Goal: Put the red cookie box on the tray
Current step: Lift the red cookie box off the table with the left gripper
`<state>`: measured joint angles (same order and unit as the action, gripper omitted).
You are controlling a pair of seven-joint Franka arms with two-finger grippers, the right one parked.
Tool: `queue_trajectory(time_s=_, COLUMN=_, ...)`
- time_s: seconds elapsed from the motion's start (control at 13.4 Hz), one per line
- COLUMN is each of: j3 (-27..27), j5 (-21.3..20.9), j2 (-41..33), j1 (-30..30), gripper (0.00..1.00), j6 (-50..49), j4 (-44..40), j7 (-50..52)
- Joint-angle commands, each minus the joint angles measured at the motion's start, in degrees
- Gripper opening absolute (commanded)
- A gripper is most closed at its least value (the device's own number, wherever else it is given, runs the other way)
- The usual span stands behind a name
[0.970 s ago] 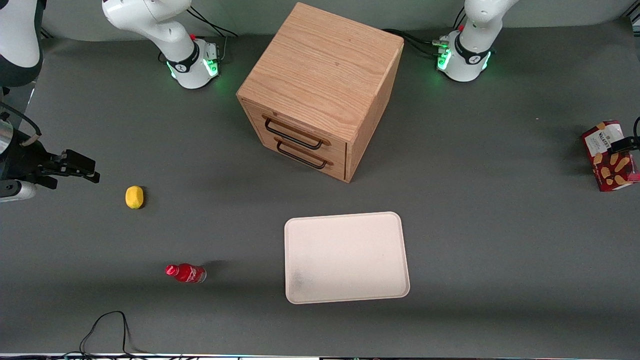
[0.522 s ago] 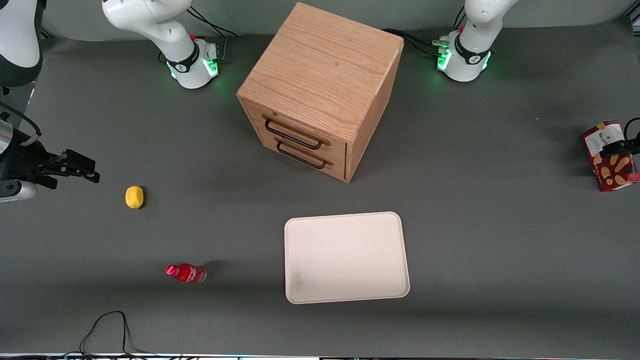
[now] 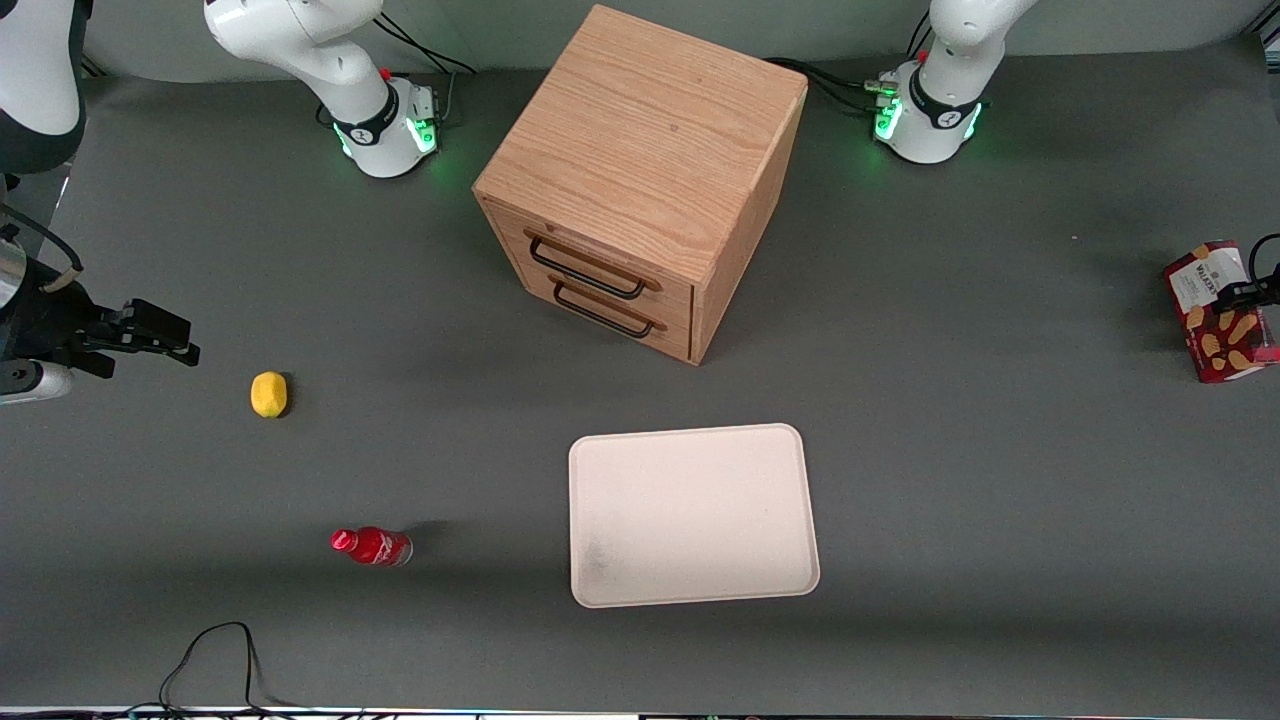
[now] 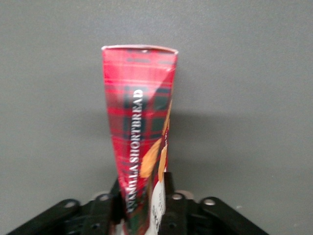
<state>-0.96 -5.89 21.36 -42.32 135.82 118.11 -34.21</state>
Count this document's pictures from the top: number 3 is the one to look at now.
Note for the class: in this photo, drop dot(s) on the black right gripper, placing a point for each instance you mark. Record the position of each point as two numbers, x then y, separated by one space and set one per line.
48 322

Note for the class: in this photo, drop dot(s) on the red tartan cookie box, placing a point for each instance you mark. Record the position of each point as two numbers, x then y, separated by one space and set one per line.
1225 335

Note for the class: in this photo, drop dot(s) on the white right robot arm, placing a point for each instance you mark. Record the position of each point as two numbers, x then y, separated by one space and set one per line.
300 40

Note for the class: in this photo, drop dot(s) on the cream plastic tray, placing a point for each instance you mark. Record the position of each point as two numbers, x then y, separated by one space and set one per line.
690 515

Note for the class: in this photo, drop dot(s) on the yellow lemon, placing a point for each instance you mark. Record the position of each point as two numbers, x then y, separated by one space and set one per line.
268 394

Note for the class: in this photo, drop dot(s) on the red soda bottle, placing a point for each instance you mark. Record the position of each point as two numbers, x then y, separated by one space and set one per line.
372 546

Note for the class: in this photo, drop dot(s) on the wooden drawer front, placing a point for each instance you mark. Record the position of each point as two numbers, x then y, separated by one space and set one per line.
600 262
620 322

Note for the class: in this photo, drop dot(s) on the wooden drawer cabinet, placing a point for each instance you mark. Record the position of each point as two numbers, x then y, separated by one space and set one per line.
640 140

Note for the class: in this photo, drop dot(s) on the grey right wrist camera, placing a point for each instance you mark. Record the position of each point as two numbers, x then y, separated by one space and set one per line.
30 382

